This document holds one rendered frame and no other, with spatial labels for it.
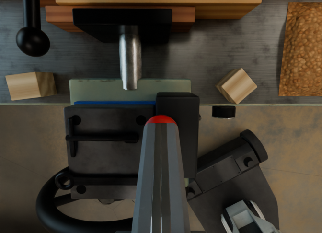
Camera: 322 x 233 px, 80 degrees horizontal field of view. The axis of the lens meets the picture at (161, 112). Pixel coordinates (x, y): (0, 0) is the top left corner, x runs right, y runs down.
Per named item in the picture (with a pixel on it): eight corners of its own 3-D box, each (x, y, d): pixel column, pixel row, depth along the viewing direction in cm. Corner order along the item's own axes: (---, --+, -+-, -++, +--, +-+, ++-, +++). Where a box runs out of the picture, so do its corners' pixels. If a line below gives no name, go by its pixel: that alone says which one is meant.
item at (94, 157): (84, 181, 24) (61, 211, 18) (77, 91, 22) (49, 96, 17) (189, 181, 24) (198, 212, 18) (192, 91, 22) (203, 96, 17)
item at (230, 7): (77, 18, 26) (55, 2, 21) (76, 7, 26) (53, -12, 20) (240, 19, 26) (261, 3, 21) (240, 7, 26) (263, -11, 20)
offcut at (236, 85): (232, 68, 27) (242, 67, 24) (247, 85, 28) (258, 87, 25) (214, 85, 28) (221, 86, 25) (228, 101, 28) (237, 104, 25)
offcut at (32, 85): (31, 97, 28) (11, 100, 24) (26, 75, 28) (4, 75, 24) (57, 94, 28) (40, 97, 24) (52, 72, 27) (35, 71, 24)
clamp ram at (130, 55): (104, 87, 27) (77, 91, 18) (101, 31, 26) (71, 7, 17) (167, 87, 27) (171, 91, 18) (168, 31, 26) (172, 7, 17)
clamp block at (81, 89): (96, 158, 33) (73, 188, 24) (91, 77, 31) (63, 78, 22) (183, 158, 33) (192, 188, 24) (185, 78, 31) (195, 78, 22)
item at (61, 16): (67, 31, 26) (46, 21, 22) (66, 18, 26) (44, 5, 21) (188, 32, 27) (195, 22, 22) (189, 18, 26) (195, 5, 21)
